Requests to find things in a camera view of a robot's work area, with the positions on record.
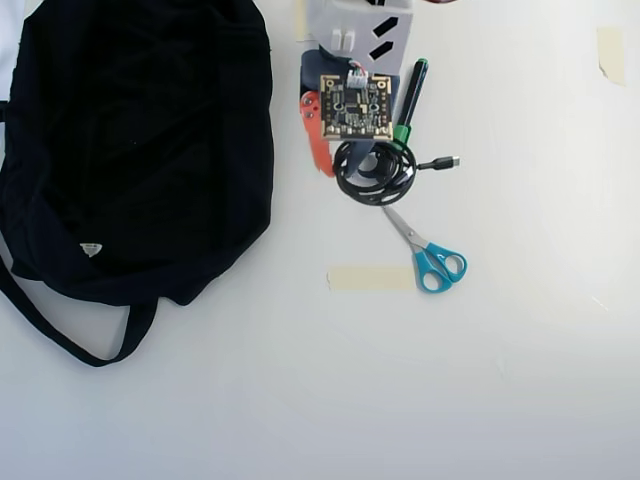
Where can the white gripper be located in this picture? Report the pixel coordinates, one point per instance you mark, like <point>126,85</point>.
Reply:
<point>314,125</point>

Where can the black fabric bag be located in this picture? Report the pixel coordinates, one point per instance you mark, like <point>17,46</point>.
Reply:
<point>125,150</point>

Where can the black marker green cap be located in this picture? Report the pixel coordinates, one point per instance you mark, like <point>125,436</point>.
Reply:
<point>412,95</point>

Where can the long beige masking tape strip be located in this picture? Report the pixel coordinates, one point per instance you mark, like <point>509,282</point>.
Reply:
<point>370,279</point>

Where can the camera circuit board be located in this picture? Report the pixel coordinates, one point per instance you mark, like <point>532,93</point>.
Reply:
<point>356,107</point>

